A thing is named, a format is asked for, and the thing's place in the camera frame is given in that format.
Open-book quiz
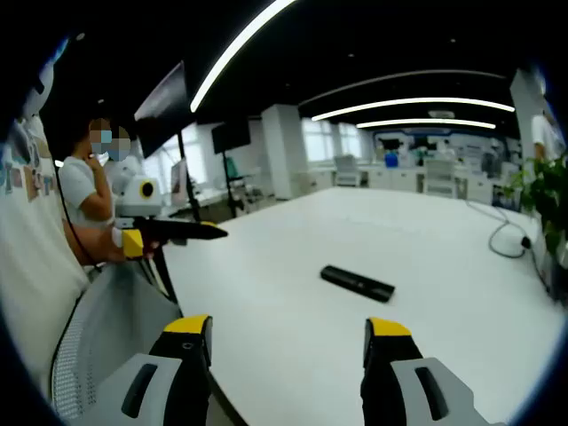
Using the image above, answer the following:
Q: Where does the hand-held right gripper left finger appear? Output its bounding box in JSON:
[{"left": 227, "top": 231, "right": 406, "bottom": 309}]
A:
[{"left": 73, "top": 313, "right": 214, "bottom": 426}]

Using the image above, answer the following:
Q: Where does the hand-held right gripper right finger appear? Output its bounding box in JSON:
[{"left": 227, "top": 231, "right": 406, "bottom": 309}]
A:
[{"left": 359, "top": 316, "right": 507, "bottom": 426}]

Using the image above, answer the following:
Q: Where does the black remote control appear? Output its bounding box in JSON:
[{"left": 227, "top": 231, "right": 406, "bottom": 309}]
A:
[{"left": 319, "top": 264, "right": 396, "bottom": 304}]

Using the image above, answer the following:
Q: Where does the person's left hand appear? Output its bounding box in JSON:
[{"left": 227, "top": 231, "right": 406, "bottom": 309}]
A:
[{"left": 140, "top": 239, "right": 162, "bottom": 261}]

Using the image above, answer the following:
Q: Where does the black screen stand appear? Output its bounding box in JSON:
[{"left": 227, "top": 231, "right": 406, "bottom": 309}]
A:
[{"left": 177, "top": 132, "right": 203, "bottom": 223}]

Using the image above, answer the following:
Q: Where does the black monitor stand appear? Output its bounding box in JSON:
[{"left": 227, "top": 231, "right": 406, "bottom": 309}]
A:
[{"left": 221, "top": 150, "right": 239, "bottom": 218}]

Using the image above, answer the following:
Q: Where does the white mesh office chair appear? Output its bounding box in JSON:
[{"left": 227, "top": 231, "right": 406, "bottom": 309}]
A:
[{"left": 48, "top": 261, "right": 183, "bottom": 422}]

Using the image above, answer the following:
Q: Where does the large dark tilted screen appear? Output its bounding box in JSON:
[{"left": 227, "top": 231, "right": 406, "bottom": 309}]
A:
[{"left": 133, "top": 60, "right": 196, "bottom": 159}]

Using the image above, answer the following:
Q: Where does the small dark monitor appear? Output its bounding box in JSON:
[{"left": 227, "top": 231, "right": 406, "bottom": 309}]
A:
[{"left": 211, "top": 118, "right": 252, "bottom": 155}]

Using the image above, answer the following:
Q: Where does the white background office chair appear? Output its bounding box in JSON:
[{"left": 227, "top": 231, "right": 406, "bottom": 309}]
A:
[
  {"left": 333, "top": 154, "right": 359, "bottom": 187},
  {"left": 423, "top": 158, "right": 458, "bottom": 199}
]

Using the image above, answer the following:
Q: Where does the long ceiling light strip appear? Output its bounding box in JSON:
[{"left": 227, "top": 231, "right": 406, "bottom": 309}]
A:
[{"left": 189, "top": 0, "right": 296, "bottom": 113}]

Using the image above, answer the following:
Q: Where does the background display shelving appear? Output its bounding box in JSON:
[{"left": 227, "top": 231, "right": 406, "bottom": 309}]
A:
[{"left": 372, "top": 128, "right": 520, "bottom": 170}]

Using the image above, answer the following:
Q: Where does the potted green plant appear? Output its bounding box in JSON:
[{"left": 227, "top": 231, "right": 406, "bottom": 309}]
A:
[{"left": 505, "top": 153, "right": 568, "bottom": 256}]

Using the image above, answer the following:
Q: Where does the short ceiling light strip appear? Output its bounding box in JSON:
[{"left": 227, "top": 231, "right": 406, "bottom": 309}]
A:
[{"left": 356, "top": 118, "right": 497, "bottom": 130}]

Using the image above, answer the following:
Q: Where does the black device cable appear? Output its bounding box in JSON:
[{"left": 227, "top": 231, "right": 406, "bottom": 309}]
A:
[{"left": 52, "top": 170, "right": 103, "bottom": 272}]

